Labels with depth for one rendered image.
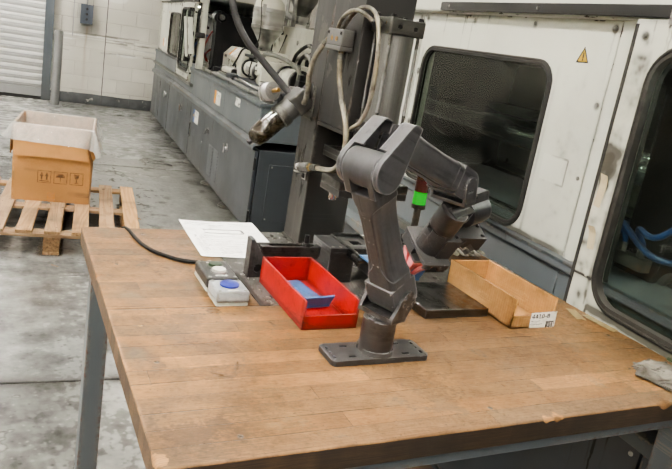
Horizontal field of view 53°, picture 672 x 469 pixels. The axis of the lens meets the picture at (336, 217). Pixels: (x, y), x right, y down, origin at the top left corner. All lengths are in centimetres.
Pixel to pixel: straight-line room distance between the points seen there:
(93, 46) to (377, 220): 965
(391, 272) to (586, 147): 92
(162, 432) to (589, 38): 151
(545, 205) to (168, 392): 131
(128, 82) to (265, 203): 621
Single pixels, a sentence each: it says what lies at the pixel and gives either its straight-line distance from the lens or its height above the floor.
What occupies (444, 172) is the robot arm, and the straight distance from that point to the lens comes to 120.
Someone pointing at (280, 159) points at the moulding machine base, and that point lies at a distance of 472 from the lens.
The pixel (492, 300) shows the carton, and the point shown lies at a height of 94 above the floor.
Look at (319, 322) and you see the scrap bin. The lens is 132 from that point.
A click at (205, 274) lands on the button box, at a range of 144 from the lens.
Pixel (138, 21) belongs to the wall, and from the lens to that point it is 1065.
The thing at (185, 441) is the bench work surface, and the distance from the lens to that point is 96.
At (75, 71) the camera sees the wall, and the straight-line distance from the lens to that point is 1064.
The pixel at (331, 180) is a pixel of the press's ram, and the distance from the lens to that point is 155.
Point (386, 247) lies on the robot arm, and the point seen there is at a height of 112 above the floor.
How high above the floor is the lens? 143
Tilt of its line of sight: 14 degrees down
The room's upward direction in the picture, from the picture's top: 10 degrees clockwise
